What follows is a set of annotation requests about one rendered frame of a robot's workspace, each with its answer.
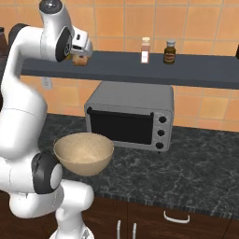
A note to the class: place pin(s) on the silver toaster oven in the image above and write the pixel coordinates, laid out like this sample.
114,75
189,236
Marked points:
130,96

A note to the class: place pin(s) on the dark wood wall cabinet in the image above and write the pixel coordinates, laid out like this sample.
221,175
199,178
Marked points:
2,43

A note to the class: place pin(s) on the black object on shelf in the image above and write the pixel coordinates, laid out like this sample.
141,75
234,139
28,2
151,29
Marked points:
237,52

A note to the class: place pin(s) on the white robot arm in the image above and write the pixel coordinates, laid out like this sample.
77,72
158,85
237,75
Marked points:
21,124

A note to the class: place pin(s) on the dark wood cabinet door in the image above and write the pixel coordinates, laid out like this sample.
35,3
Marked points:
105,217

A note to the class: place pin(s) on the black toaster oven knob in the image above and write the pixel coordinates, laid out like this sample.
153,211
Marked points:
161,133
159,145
162,119

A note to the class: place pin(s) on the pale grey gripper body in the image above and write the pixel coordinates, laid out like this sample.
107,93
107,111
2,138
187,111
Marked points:
87,48

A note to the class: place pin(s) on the dark grey wall shelf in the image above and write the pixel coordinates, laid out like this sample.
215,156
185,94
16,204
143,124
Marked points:
140,71

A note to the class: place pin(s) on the dark wood drawer front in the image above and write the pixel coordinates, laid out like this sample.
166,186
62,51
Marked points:
199,228

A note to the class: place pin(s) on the black toaster oven door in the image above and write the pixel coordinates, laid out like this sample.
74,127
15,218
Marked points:
121,129

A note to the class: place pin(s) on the white wall outlet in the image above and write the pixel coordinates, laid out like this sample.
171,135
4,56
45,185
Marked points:
47,83

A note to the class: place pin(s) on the brown jar with grey lid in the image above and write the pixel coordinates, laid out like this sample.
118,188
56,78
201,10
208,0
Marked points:
169,54

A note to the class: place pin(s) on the tan round bowl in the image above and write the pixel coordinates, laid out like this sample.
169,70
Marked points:
82,152

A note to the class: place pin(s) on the spice bottle with white label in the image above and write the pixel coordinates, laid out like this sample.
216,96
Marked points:
145,51

